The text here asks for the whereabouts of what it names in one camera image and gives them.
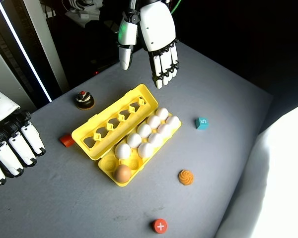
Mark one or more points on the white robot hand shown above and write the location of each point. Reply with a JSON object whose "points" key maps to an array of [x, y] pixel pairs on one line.
{"points": [[1, 109], [156, 27]]}

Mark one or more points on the brown toy egg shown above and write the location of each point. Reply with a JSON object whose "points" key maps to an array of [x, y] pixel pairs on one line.
{"points": [[122, 174]]}

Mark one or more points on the yellow plastic egg box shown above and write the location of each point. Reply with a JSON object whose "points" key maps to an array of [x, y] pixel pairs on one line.
{"points": [[106, 138]]}

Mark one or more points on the white light strip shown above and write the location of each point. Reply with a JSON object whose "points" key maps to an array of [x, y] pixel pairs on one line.
{"points": [[24, 52]]}

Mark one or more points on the red arch block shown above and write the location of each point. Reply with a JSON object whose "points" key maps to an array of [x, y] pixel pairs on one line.
{"points": [[67, 140]]}

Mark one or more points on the chocolate toy cake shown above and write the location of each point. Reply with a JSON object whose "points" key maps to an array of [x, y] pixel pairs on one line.
{"points": [[84, 101]]}

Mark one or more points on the teal number cube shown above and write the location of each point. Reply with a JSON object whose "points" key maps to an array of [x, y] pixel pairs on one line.
{"points": [[201, 123]]}

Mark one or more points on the grey table cloth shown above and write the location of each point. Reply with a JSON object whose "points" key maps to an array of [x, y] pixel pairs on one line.
{"points": [[64, 203]]}

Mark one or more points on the orange swirl toy cookie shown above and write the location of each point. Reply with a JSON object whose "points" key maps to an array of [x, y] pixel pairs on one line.
{"points": [[185, 177]]}

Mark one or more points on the white cloth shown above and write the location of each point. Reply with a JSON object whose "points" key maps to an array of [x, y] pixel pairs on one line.
{"points": [[275, 178]]}

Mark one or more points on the red cylinder with white cross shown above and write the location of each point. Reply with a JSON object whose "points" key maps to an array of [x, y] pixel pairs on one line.
{"points": [[160, 225]]}

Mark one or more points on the white post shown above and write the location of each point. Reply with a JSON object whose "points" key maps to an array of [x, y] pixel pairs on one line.
{"points": [[46, 42]]}

